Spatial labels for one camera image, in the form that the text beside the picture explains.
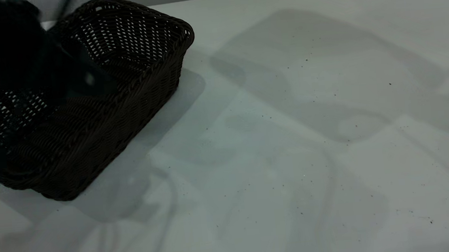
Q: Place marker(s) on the dark brown wicker basket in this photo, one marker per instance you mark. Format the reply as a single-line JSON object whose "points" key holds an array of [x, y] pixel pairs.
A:
{"points": [[87, 142]]}

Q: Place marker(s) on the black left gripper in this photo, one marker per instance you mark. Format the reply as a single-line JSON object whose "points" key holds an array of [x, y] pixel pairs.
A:
{"points": [[69, 74]]}

